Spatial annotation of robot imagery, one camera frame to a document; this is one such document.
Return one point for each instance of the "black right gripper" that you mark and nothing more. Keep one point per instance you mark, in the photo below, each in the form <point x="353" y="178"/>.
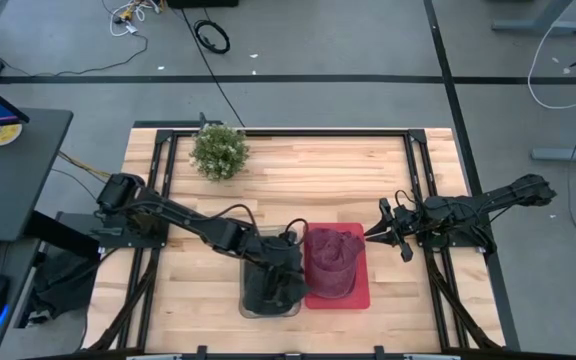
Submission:
<point x="403" y="225"/>

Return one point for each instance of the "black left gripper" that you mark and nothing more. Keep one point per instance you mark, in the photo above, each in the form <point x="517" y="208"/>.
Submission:
<point x="275" y="249"/>

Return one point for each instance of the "black hat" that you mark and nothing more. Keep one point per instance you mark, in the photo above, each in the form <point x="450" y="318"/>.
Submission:
<point x="273" y="290"/>

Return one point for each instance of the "maroon hat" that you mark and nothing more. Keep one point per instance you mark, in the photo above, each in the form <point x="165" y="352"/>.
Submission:
<point x="330" y="265"/>

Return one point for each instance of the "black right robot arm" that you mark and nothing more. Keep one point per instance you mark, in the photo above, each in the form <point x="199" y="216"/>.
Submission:
<point x="473" y="205"/>

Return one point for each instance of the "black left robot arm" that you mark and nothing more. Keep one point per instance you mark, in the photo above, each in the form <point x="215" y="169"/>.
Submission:
<point x="168" y="207"/>

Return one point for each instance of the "clear plastic bin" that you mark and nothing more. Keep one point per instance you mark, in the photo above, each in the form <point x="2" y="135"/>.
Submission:
<point x="248" y="312"/>

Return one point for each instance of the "red translucent plastic bin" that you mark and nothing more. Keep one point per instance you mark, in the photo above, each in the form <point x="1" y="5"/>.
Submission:
<point x="363" y="300"/>

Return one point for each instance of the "green artificial potted plant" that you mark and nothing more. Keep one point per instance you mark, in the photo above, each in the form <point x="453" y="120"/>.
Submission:
<point x="219" y="152"/>

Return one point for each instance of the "grey desk leg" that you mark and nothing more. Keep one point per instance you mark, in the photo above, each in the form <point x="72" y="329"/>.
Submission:
<point x="568" y="154"/>
<point x="538" y="25"/>

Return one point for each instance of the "black cloth bag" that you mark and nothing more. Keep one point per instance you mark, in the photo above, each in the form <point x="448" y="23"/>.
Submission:
<point x="63" y="280"/>

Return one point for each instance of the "black desk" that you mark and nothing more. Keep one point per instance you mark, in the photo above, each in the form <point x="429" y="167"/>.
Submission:
<point x="13" y="175"/>

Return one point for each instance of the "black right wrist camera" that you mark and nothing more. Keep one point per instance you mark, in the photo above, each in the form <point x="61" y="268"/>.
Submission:
<point x="404" y="215"/>

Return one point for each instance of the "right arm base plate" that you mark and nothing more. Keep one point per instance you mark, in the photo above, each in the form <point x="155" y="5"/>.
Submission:
<point x="448" y="244"/>

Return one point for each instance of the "black aluminium table frame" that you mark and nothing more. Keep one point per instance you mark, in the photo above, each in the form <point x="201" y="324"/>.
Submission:
<point x="318" y="133"/>

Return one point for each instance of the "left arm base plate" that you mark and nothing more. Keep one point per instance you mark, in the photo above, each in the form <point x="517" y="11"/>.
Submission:
<point x="118" y="241"/>

